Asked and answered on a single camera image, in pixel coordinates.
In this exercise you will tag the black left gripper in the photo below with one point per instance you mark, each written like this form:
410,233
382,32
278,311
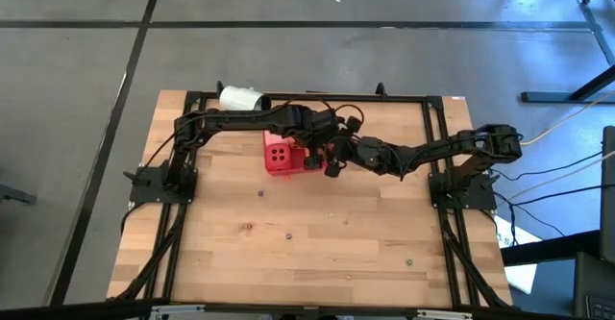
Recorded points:
302,125

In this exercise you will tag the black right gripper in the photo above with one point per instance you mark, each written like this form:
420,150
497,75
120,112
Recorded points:
370,154

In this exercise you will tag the pink translucent plastic tray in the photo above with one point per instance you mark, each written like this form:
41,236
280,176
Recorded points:
298,164

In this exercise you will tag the red foam die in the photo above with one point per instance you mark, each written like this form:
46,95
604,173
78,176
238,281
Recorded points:
278,154

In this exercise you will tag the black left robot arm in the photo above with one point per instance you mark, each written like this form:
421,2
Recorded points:
230,117

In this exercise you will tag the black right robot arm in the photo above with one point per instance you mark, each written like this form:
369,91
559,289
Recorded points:
447,147

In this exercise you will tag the white cylindrical projector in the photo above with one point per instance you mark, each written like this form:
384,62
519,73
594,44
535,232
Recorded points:
238,98

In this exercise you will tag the black floor stand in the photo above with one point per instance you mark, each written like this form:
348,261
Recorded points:
552,97

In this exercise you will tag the black desk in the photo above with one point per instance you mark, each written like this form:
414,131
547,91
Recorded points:
552,248

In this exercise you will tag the black upright panel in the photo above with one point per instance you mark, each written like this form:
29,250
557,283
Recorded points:
609,190

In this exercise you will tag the black box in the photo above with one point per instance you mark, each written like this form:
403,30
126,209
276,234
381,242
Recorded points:
596,286

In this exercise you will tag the black beam with silver brackets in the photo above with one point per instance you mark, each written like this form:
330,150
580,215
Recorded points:
72,310

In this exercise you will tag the black aluminium table frame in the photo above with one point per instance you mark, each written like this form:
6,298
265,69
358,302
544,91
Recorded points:
408,98

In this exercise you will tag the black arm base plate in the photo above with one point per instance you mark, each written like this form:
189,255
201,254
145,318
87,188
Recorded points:
480,200
144,192

